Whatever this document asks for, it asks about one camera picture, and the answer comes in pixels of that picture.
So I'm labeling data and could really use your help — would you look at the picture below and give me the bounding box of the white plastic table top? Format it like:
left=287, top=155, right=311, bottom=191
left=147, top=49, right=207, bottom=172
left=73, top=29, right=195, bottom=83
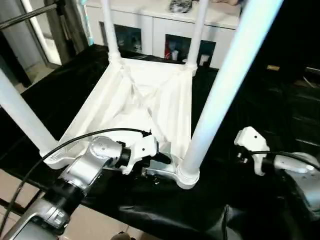
left=42, top=58, right=202, bottom=190

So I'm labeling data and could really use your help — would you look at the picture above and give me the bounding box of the white plastic table leg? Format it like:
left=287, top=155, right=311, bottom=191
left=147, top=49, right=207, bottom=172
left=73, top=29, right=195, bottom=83
left=176, top=0, right=285, bottom=190
left=0, top=69, right=59, bottom=160
left=100, top=0, right=124, bottom=67
left=184, top=0, right=210, bottom=72

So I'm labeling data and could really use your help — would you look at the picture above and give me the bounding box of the black work mat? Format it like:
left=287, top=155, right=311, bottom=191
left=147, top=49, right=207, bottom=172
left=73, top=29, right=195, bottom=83
left=0, top=44, right=320, bottom=240

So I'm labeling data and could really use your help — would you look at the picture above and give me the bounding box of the white glass-door cabinet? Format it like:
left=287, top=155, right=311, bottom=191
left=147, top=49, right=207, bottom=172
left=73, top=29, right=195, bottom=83
left=82, top=0, right=244, bottom=69

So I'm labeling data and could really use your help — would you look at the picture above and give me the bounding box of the light blue plastic strip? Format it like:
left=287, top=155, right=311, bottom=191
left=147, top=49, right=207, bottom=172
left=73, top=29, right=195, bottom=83
left=80, top=0, right=96, bottom=47

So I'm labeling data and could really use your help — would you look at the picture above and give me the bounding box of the grey crumpled bundle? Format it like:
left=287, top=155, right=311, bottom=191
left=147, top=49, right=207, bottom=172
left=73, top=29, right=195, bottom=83
left=169, top=0, right=193, bottom=14

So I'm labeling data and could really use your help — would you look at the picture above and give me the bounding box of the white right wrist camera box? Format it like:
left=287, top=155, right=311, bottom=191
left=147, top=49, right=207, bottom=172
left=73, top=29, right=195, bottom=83
left=234, top=127, right=271, bottom=177

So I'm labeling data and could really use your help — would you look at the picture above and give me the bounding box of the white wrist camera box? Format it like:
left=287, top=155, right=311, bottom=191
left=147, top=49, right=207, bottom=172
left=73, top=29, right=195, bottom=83
left=234, top=127, right=271, bottom=177
left=122, top=132, right=160, bottom=175

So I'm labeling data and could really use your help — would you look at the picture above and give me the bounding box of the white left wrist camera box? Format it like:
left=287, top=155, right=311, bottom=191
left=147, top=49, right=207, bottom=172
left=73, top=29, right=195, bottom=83
left=122, top=132, right=160, bottom=175

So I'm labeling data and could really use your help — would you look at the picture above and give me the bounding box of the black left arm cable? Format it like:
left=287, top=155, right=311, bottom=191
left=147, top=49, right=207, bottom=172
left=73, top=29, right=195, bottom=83
left=0, top=128, right=154, bottom=237

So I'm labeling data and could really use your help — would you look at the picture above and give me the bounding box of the black metal table frame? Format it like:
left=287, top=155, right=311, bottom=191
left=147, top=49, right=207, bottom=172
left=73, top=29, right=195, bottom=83
left=0, top=197, right=31, bottom=217

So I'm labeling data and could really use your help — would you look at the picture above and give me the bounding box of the grey metal rack frame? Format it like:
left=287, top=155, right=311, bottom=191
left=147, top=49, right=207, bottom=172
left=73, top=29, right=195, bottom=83
left=0, top=0, right=87, bottom=87

